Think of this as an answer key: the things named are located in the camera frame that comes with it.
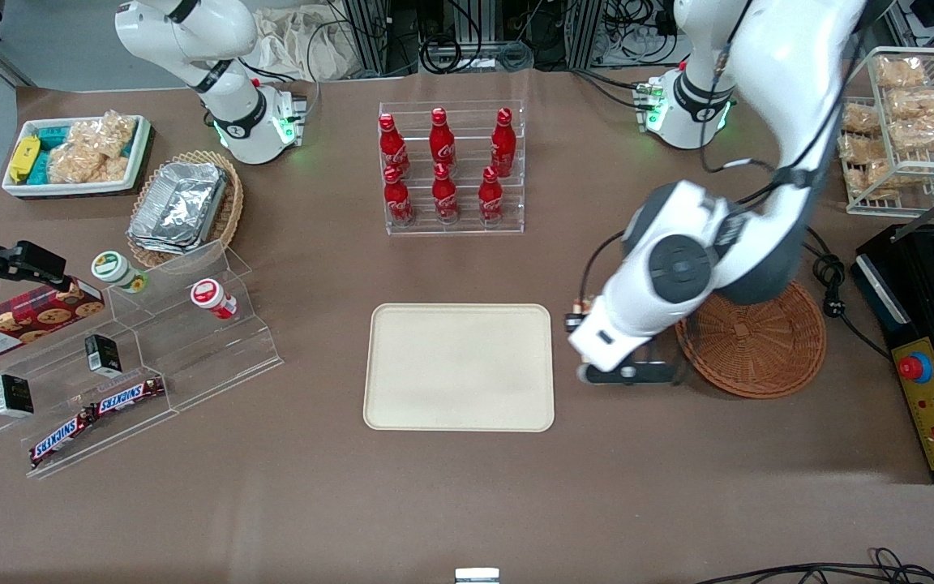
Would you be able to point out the white rectangular snack bin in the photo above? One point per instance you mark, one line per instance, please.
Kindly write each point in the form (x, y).
(17, 191)

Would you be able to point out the small black box with barcode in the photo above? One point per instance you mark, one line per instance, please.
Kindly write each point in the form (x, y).
(102, 355)

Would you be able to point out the light woven wicker basket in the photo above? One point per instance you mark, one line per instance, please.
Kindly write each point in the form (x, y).
(230, 203)

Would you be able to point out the clear bag of rice crackers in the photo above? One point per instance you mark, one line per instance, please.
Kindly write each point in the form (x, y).
(82, 166)
(106, 134)

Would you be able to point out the Snickers chocolate bar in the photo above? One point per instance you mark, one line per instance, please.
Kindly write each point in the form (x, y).
(60, 438)
(128, 396)

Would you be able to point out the brown round wicker basket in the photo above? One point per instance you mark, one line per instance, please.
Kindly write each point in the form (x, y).
(759, 349)

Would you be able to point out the Walkers tartan cookie box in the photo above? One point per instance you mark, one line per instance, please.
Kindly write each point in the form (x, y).
(29, 324)

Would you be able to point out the red lidded snack cup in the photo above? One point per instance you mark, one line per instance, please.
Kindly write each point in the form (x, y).
(209, 296)

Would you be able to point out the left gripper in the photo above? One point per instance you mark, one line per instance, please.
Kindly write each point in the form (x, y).
(570, 322)

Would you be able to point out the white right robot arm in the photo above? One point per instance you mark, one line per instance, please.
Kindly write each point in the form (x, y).
(232, 105)

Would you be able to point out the white cloth bag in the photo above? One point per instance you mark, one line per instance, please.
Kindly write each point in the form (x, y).
(297, 45)

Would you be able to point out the red Coca-Cola bottle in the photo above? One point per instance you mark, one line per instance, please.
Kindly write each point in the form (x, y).
(391, 146)
(442, 139)
(503, 142)
(397, 199)
(444, 195)
(490, 196)

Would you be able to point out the teal snack pack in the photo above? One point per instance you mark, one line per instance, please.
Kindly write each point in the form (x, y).
(52, 136)
(39, 169)

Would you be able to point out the cream plastic serving tray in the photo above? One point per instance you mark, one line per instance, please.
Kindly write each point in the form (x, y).
(459, 369)

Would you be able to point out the clear acrylic bottle rack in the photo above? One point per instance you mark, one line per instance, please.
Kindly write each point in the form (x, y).
(451, 227)

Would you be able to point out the silver foil wrapped pack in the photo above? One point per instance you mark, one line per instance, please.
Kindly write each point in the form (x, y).
(179, 207)

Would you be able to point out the black appliance with yellow panel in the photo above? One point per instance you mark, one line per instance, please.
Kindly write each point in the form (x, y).
(889, 292)

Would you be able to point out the small black box white text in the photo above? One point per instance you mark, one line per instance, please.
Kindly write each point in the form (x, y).
(13, 395)

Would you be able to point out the green lidded sunflower snack cup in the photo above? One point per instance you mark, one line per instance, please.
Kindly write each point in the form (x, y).
(112, 266)

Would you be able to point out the clear acrylic stepped display stand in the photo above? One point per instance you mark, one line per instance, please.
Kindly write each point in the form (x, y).
(191, 349)

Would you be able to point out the bagged fried snack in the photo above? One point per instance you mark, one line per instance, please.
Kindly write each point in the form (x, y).
(856, 148)
(919, 103)
(925, 132)
(901, 71)
(880, 177)
(862, 118)

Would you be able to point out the aluminium frame post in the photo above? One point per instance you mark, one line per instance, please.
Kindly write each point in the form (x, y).
(366, 36)
(584, 32)

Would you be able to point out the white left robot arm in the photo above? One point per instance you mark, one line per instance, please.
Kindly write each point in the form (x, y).
(767, 97)

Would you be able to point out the yellow snack pack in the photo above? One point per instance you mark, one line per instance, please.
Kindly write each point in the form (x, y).
(24, 158)

